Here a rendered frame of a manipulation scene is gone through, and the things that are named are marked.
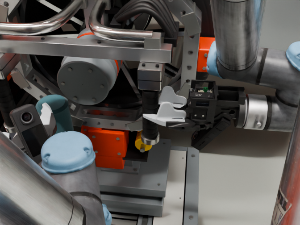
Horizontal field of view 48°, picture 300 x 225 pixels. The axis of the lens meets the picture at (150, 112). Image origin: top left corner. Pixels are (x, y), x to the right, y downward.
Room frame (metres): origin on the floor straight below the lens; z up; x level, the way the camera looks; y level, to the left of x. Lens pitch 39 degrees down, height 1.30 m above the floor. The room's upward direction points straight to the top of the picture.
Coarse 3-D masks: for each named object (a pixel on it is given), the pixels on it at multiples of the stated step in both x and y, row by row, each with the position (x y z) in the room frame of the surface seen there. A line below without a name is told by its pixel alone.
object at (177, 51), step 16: (32, 0) 0.96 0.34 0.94; (48, 0) 0.93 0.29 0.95; (112, 0) 0.90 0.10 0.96; (32, 16) 0.97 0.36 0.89; (48, 16) 1.09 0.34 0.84; (80, 16) 0.93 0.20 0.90; (112, 16) 0.91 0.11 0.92; (64, 32) 0.94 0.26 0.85; (160, 32) 0.89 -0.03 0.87; (176, 48) 1.06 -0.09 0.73; (48, 64) 0.95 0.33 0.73; (176, 64) 0.93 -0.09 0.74; (128, 80) 0.90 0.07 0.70; (176, 80) 0.86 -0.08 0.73; (112, 96) 0.93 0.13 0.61; (128, 96) 0.92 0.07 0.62
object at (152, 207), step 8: (104, 192) 0.88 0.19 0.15; (112, 192) 0.88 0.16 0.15; (104, 200) 0.83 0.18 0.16; (112, 200) 0.83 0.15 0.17; (120, 200) 0.83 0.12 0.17; (128, 200) 0.84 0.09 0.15; (136, 200) 0.84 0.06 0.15; (144, 200) 0.84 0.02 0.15; (152, 200) 0.84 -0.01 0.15; (160, 200) 0.84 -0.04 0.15; (112, 208) 0.83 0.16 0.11; (120, 208) 0.82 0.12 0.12; (128, 208) 0.82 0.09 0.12; (136, 208) 0.81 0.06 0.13; (144, 208) 0.81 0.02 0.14; (152, 208) 0.81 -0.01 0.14; (160, 208) 0.80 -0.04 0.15; (160, 216) 0.80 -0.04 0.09
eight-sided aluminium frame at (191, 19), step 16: (0, 0) 0.83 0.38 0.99; (16, 0) 0.83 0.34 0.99; (176, 0) 0.78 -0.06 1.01; (0, 16) 0.83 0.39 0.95; (16, 16) 0.87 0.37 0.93; (176, 16) 0.78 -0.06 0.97; (192, 16) 0.77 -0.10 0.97; (192, 32) 0.77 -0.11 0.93; (192, 48) 0.77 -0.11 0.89; (192, 64) 0.77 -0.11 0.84; (16, 80) 0.83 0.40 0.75; (32, 80) 0.84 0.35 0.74; (48, 80) 0.88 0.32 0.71; (64, 96) 0.87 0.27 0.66; (80, 112) 0.84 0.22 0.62; (96, 112) 0.85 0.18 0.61; (112, 112) 0.84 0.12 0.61; (128, 112) 0.84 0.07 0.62; (112, 128) 0.80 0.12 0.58; (128, 128) 0.80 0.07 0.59
